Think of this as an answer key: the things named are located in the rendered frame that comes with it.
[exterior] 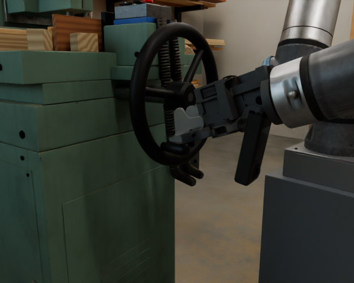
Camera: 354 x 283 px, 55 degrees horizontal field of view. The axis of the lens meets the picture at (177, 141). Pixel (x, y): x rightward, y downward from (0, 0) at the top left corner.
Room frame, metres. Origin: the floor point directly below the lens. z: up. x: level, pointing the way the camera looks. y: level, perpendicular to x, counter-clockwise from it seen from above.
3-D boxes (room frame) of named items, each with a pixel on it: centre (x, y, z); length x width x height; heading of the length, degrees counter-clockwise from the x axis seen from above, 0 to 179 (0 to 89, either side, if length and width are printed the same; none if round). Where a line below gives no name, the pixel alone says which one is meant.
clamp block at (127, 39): (0.85, 0.07, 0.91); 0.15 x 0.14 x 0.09; 144
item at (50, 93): (0.87, 0.22, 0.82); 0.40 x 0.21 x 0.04; 144
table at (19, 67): (0.90, 0.14, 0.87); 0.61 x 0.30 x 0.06; 144
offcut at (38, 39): (0.70, 0.27, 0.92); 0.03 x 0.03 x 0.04; 83
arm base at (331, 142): (0.97, -0.47, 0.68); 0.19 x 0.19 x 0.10
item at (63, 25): (0.87, 0.19, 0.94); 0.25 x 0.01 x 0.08; 144
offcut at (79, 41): (0.77, 0.20, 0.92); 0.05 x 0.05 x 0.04; 36
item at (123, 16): (0.85, 0.07, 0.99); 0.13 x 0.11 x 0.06; 144
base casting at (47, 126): (0.98, 0.37, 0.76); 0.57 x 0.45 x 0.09; 54
